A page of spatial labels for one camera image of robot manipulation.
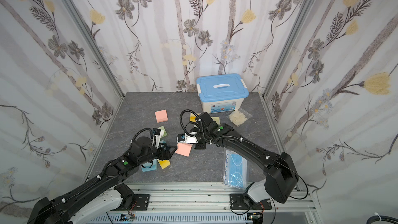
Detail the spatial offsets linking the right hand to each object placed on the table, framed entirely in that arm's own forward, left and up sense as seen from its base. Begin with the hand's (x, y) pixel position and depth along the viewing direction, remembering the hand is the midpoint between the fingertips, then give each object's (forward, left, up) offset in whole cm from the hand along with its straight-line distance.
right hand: (192, 135), depth 77 cm
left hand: (-4, +10, -5) cm, 12 cm away
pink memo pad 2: (-5, +4, -6) cm, 9 cm away
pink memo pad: (+23, +24, -19) cm, 38 cm away
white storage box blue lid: (+33, -17, -3) cm, 37 cm away
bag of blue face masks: (-13, -25, -17) cm, 32 cm away
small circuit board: (-35, +27, -17) cm, 47 cm away
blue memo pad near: (-15, +20, -1) cm, 25 cm away
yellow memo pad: (-10, +16, -18) cm, 26 cm away
